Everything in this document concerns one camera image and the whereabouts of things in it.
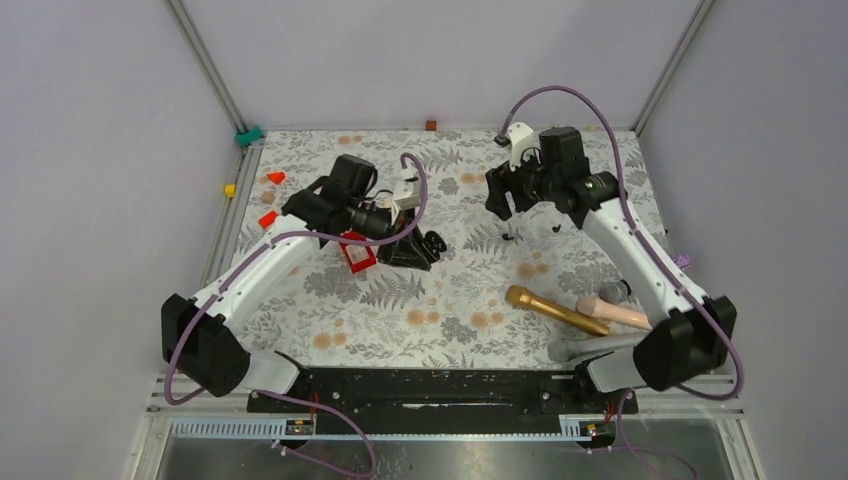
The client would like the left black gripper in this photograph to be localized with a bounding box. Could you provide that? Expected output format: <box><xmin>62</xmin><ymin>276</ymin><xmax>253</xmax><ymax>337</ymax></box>
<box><xmin>348</xmin><ymin>198</ymin><xmax>433</xmax><ymax>270</ymax></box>

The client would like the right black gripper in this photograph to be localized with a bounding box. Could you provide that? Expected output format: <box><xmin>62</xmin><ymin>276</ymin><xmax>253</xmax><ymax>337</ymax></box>
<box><xmin>484</xmin><ymin>144</ymin><xmax>560</xmax><ymax>222</ymax></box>

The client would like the black earbud case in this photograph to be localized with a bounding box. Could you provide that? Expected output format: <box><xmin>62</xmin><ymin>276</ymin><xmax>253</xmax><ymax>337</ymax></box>
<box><xmin>424</xmin><ymin>231</ymin><xmax>447</xmax><ymax>257</ymax></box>

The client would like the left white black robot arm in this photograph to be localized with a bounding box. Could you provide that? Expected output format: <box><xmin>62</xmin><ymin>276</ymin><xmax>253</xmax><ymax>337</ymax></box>
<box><xmin>161</xmin><ymin>152</ymin><xmax>429</xmax><ymax>411</ymax></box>

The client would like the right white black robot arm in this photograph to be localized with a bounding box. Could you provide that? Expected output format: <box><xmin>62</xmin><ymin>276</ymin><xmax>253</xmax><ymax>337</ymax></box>
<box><xmin>485</xmin><ymin>122</ymin><xmax>737</xmax><ymax>412</ymax></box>

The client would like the red box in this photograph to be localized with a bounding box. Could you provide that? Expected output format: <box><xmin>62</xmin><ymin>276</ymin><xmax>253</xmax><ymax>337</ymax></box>
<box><xmin>340</xmin><ymin>242</ymin><xmax>377</xmax><ymax>274</ymax></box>

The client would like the floral table mat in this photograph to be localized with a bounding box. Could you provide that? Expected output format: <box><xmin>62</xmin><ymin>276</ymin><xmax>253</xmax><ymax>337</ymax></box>
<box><xmin>233</xmin><ymin>131</ymin><xmax>620</xmax><ymax>369</ymax></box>

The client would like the gold microphone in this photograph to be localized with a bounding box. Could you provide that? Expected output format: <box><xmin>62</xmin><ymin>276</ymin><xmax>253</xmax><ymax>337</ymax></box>
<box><xmin>505</xmin><ymin>285</ymin><xmax>610</xmax><ymax>337</ymax></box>

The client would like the pink microphone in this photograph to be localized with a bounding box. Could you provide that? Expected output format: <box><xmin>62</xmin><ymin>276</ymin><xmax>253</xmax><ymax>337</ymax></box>
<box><xmin>576</xmin><ymin>296</ymin><xmax>652</xmax><ymax>330</ymax></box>

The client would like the purple glitter microphone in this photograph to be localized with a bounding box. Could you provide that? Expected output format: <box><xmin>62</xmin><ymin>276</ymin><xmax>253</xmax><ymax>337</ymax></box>
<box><xmin>598</xmin><ymin>254</ymin><xmax>692</xmax><ymax>304</ymax></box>

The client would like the red flat block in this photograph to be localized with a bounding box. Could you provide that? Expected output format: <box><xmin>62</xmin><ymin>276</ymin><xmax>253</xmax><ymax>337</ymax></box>
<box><xmin>258</xmin><ymin>211</ymin><xmax>279</xmax><ymax>229</ymax></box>

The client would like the red triangular block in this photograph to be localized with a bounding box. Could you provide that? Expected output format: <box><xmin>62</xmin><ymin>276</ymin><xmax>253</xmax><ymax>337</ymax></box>
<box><xmin>266</xmin><ymin>172</ymin><xmax>286</xmax><ymax>185</ymax></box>

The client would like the grey microphone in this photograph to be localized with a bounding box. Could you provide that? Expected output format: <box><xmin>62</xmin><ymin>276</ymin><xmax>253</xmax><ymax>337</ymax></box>
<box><xmin>547</xmin><ymin>332</ymin><xmax>647</xmax><ymax>364</ymax></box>

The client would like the teal block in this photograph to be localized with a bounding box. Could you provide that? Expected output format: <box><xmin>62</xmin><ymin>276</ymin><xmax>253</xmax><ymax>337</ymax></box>
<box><xmin>235</xmin><ymin>125</ymin><xmax>264</xmax><ymax>148</ymax></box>

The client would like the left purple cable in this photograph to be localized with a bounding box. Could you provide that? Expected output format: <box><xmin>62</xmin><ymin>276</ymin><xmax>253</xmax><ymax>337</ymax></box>
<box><xmin>162</xmin><ymin>152</ymin><xmax>431</xmax><ymax>480</ymax></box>

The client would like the purple cable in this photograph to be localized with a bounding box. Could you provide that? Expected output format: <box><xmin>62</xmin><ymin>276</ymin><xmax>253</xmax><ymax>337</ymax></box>
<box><xmin>496</xmin><ymin>86</ymin><xmax>746</xmax><ymax>480</ymax></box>
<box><xmin>162</xmin><ymin>152</ymin><xmax>431</xmax><ymax>480</ymax></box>

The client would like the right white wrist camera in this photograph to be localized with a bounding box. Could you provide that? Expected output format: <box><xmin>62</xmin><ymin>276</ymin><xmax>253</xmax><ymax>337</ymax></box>
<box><xmin>494</xmin><ymin>122</ymin><xmax>537</xmax><ymax>171</ymax></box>

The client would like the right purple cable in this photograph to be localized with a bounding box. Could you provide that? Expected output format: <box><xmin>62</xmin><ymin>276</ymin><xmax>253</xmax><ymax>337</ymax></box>
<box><xmin>496</xmin><ymin>86</ymin><xmax>746</xmax><ymax>480</ymax></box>

